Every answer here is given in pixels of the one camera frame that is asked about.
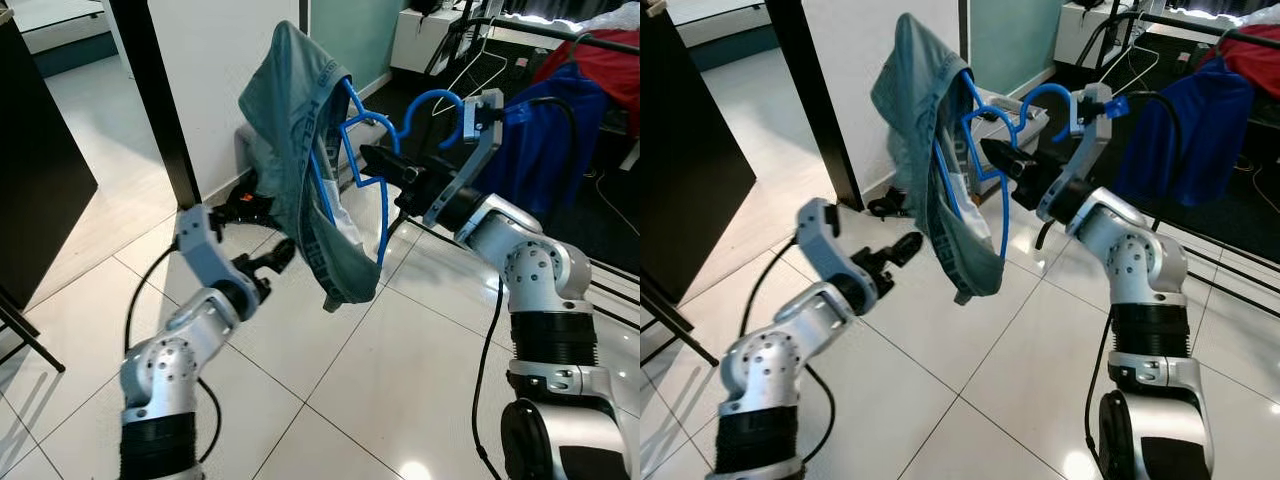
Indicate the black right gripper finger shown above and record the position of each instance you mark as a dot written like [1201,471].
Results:
[1018,177]
[1008,154]
[388,160]
[398,183]

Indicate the blue plastic hanger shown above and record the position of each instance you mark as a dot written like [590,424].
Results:
[435,95]
[1055,90]

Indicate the grey boxer shorts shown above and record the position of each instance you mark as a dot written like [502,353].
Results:
[920,120]
[290,130]

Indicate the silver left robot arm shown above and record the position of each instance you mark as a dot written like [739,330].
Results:
[165,370]
[770,370]

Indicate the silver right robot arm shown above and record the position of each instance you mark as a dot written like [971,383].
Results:
[1140,270]
[540,270]

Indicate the black orange bag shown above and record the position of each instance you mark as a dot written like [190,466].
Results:
[240,205]
[885,205]

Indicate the white low cabinet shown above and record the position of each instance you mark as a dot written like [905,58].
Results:
[420,40]
[1085,35]

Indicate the royal blue shirt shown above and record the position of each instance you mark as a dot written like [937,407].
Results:
[550,150]
[1180,140]

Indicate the black metal bar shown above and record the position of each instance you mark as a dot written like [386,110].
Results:
[690,337]
[30,335]

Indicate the black metal clothes rack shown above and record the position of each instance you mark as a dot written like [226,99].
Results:
[560,32]
[1200,22]

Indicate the red garment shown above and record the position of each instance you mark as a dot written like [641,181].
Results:
[1255,60]
[600,70]

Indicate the black furniture panel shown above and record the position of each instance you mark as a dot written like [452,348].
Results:
[690,170]
[40,170]

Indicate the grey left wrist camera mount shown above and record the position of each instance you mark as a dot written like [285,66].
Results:
[822,240]
[200,250]

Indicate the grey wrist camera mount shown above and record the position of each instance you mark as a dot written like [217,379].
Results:
[822,240]
[485,125]
[1095,115]
[200,250]

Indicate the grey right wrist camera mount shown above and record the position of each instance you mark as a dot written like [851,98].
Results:
[1095,115]
[485,125]

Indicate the black wall end post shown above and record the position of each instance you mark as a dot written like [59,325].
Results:
[816,100]
[155,100]

